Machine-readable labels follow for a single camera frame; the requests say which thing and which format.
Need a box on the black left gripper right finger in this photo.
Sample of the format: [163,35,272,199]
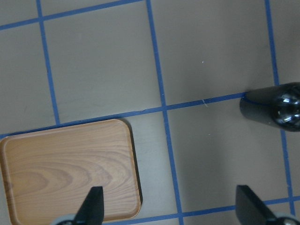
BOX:
[235,185,278,225]

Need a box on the wooden tray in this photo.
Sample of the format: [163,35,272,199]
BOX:
[0,119,143,225]

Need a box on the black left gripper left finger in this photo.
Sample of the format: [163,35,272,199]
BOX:
[74,187,104,225]

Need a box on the dark wine bottle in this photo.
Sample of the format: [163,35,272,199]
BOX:
[240,82,300,132]

